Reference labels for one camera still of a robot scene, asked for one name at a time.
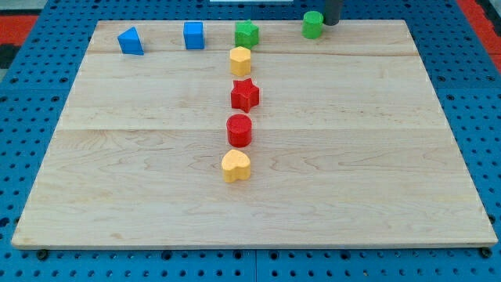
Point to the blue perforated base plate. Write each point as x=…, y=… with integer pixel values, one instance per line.
x=38, y=81

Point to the yellow hexagon block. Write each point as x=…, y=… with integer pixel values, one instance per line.
x=240, y=61

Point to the blue cube block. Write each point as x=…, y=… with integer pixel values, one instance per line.
x=193, y=33

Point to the wooden board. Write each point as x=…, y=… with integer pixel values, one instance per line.
x=350, y=147

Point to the blue triangle block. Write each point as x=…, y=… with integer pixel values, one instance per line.
x=130, y=42

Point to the green star block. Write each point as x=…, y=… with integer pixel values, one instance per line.
x=246, y=34

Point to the yellow heart block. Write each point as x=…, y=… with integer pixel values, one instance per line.
x=236, y=165

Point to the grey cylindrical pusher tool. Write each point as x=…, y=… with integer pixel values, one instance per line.
x=332, y=12

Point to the red cylinder block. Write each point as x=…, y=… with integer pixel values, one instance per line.
x=239, y=130

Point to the red star block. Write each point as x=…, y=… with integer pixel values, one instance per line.
x=244, y=95

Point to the green cylinder block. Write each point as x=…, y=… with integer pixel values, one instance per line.
x=312, y=24

